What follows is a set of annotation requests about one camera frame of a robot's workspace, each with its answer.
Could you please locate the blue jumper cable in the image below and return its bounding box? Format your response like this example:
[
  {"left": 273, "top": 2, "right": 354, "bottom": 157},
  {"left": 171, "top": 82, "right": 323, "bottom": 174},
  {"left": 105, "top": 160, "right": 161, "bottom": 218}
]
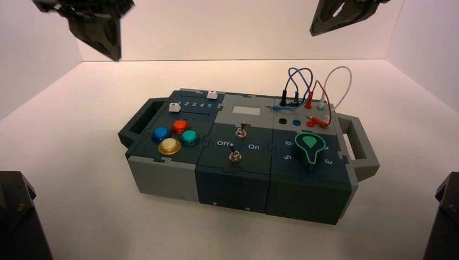
[{"left": 267, "top": 67, "right": 313, "bottom": 111}]

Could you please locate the red jumper cable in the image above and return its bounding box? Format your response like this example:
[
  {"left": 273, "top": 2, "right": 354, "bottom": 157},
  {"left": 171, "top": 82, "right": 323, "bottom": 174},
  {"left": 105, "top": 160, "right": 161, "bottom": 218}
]
[{"left": 304, "top": 80, "right": 332, "bottom": 128}]

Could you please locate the grey box handle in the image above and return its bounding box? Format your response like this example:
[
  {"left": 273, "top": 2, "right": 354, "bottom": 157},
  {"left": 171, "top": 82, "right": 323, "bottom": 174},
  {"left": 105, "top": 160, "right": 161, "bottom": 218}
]
[{"left": 337, "top": 115, "right": 380, "bottom": 182}]

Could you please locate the blue push button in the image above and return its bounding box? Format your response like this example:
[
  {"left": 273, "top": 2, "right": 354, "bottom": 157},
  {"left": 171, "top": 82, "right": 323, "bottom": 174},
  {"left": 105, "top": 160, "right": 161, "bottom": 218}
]
[{"left": 152, "top": 127, "right": 172, "bottom": 144}]

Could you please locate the dark green box handle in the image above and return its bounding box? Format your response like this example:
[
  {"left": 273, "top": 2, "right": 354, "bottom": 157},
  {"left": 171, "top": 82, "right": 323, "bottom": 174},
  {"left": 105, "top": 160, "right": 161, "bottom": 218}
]
[{"left": 118, "top": 97, "right": 169, "bottom": 148}]

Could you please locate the dark rotary knob green teardrop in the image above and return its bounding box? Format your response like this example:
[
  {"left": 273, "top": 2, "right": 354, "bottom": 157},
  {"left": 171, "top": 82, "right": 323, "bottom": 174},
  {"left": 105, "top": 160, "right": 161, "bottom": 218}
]
[{"left": 292, "top": 132, "right": 327, "bottom": 174}]

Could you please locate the white jumper cable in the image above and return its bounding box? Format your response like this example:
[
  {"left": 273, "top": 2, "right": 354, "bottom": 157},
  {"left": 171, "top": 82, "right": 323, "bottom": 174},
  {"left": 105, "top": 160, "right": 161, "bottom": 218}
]
[{"left": 323, "top": 67, "right": 352, "bottom": 121}]

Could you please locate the orange red push button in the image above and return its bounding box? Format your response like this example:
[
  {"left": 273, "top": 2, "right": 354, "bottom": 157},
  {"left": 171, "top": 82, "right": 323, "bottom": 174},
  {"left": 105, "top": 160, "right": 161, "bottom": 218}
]
[{"left": 171, "top": 119, "right": 191, "bottom": 135}]

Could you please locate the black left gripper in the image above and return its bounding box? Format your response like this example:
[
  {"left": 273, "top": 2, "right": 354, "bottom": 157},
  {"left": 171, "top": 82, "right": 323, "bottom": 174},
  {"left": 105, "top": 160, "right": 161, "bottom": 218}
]
[{"left": 32, "top": 0, "right": 135, "bottom": 62}]

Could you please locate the dark green grey control box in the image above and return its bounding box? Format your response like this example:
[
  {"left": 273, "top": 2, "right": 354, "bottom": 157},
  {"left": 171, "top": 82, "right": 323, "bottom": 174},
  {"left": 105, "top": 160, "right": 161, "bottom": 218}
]
[{"left": 118, "top": 88, "right": 380, "bottom": 226}]

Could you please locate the pale rectangular display screen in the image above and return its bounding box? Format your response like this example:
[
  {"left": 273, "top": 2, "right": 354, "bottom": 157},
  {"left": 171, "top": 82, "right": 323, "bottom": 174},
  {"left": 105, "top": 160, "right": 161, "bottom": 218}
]
[{"left": 232, "top": 106, "right": 261, "bottom": 116}]

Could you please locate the yellow push button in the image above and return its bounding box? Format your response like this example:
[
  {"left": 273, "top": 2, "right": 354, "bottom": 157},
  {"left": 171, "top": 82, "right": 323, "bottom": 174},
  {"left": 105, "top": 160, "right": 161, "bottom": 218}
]
[{"left": 158, "top": 138, "right": 182, "bottom": 155}]

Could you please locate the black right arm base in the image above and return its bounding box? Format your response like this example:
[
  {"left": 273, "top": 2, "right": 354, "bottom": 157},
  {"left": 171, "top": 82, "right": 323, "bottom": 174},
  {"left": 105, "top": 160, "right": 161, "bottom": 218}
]
[{"left": 423, "top": 172, "right": 459, "bottom": 260}]

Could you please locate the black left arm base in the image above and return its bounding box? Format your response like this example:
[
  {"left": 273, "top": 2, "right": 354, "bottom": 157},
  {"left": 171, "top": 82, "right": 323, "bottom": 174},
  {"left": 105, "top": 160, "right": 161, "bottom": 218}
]
[{"left": 0, "top": 171, "right": 55, "bottom": 260}]

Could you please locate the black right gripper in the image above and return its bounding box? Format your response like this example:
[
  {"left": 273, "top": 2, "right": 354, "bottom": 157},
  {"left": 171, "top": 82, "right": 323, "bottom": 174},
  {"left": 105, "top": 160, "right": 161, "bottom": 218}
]
[{"left": 310, "top": 0, "right": 392, "bottom": 37}]

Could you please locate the teal push button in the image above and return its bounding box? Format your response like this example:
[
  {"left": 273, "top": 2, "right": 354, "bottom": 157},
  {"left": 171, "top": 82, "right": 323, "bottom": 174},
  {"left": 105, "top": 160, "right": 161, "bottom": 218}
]
[{"left": 179, "top": 129, "right": 200, "bottom": 147}]

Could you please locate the black jumper cable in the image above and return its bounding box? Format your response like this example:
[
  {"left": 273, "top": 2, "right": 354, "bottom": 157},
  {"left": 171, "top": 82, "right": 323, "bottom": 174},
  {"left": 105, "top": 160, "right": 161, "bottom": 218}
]
[{"left": 280, "top": 68, "right": 314, "bottom": 108}]

